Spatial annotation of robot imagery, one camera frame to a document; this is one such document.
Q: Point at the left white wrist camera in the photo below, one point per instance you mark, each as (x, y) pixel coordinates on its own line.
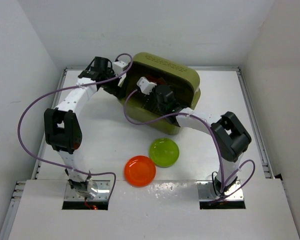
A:
(119, 67)

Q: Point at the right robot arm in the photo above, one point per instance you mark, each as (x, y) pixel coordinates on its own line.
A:
(230, 137)

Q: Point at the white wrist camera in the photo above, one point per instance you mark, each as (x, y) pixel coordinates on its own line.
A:
(119, 67)
(145, 86)

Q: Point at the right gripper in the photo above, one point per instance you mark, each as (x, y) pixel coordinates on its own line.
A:
(151, 96)

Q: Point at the metal base plate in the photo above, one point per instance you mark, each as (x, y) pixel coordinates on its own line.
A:
(206, 192)
(102, 190)

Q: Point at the orange plate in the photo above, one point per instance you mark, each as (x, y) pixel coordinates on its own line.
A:
(154, 78)
(139, 171)

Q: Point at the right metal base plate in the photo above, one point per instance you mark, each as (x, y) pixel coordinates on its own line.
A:
(206, 192)

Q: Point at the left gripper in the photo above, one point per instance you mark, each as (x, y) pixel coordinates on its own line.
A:
(117, 91)

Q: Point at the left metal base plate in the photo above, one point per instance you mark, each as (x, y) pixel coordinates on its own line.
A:
(102, 190)

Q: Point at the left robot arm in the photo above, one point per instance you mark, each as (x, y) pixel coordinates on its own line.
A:
(61, 125)

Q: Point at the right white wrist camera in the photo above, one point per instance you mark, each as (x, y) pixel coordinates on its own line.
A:
(145, 86)

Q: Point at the olive green dish rack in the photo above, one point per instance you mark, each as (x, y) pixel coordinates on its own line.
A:
(183, 81)

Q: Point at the green plate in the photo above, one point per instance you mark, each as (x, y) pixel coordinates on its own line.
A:
(164, 152)

